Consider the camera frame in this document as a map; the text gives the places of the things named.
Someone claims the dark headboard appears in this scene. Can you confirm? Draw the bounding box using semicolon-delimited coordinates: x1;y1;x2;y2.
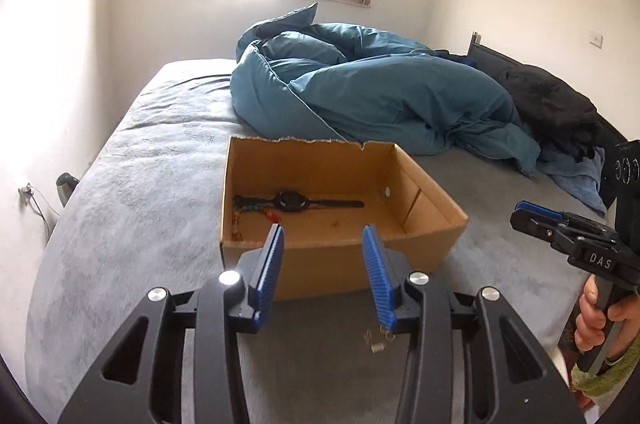
467;31;628;145

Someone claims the teal duvet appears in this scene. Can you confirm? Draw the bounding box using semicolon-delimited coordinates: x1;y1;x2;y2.
230;2;541;179

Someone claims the blue towel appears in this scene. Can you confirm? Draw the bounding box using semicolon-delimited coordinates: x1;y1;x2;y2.
537;144;608;217

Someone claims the brown cardboard box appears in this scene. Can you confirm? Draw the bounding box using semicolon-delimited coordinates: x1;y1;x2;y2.
219;136;470;302

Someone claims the black wristwatch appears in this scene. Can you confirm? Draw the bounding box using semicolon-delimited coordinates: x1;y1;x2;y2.
234;189;366;212

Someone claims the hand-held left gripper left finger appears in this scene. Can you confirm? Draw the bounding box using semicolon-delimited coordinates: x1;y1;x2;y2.
57;224;286;424

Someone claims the black jacket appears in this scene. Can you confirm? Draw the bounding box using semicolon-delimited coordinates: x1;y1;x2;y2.
500;66;601;159

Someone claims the grey power cable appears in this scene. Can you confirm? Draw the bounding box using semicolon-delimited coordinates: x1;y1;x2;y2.
27;186;61;235

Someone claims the person's right hand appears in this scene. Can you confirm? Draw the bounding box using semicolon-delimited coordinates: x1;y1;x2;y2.
575;276;640;357

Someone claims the dark grey object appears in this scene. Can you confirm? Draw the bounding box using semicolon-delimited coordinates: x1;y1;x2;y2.
56;173;77;207

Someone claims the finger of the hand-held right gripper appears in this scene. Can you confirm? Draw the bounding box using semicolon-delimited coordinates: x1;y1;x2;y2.
510;209;621;262
516;201;618;237

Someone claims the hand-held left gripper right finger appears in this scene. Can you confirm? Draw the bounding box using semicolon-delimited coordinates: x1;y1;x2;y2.
361;225;586;424

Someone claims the grey bed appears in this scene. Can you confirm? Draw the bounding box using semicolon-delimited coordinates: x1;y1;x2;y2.
22;58;616;424

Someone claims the multicolour bead bracelet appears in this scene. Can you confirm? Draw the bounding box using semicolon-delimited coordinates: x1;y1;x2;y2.
231;199;281;241

